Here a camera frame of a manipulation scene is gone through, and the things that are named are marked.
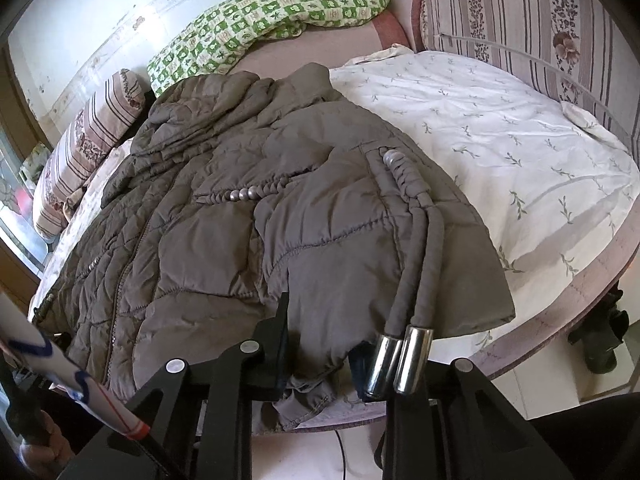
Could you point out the person's left hand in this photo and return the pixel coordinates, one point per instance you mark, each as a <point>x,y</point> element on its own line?
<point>50,455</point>

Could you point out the wooden framed window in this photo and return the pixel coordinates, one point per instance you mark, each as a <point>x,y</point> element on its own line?
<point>15,200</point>

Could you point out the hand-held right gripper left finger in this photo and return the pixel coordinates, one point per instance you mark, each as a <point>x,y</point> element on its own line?
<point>270,350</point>

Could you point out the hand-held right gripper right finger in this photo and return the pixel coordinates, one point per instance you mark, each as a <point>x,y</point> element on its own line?
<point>410,435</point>

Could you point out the grey-brown puffer jacket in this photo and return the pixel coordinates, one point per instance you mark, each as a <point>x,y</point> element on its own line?
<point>250,210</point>

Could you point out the striped floral cushion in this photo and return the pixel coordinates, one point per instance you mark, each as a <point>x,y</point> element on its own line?
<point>515,5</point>

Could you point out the striped floral pillow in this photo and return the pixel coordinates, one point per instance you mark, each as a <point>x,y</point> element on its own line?
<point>85,150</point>

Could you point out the black boot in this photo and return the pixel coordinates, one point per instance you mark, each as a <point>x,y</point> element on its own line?
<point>600,345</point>

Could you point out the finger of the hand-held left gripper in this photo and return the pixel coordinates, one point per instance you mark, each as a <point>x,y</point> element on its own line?
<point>157,460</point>

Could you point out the green patterned pillow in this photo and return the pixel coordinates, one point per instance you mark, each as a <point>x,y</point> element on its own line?
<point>240,25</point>

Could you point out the pink round bed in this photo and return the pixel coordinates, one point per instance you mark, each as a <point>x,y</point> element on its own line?
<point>325,40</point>

